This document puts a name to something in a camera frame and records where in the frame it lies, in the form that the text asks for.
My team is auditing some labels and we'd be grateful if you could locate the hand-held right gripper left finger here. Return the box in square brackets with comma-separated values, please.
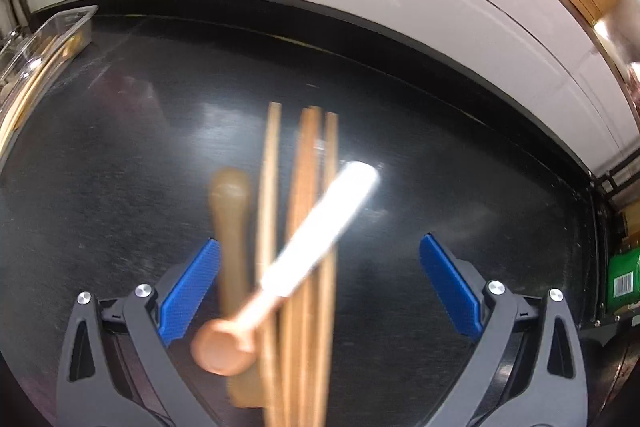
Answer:
[56, 237, 223, 427]

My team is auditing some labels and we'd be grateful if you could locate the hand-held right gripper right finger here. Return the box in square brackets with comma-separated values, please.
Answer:
[419, 233, 587, 427]

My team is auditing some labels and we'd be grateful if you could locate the tan wooden spoon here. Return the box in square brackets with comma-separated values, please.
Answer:
[209, 167, 268, 410]

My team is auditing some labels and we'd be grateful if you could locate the white-handled pink spoon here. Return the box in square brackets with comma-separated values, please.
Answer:
[191, 161, 380, 375]

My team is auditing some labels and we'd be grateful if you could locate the bundle of wooden chopsticks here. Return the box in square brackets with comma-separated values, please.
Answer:
[257, 102, 341, 427]

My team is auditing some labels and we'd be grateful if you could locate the clear plastic tray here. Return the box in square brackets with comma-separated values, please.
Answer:
[0, 4, 99, 148]

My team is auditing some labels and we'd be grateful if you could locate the green carton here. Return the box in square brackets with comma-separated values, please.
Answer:
[605, 247, 640, 315]

